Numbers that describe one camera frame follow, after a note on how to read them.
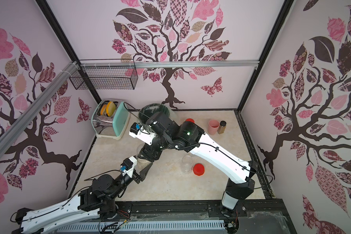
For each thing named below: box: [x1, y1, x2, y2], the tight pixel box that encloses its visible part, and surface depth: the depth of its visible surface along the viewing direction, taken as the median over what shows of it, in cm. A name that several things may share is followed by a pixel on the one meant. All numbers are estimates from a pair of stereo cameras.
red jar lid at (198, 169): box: [193, 163, 205, 176], surface depth 89 cm
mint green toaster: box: [91, 98, 131, 140], surface depth 97 cm
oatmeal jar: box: [181, 154, 194, 174], surface depth 89 cm
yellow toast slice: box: [105, 101, 117, 117], surface depth 95 cm
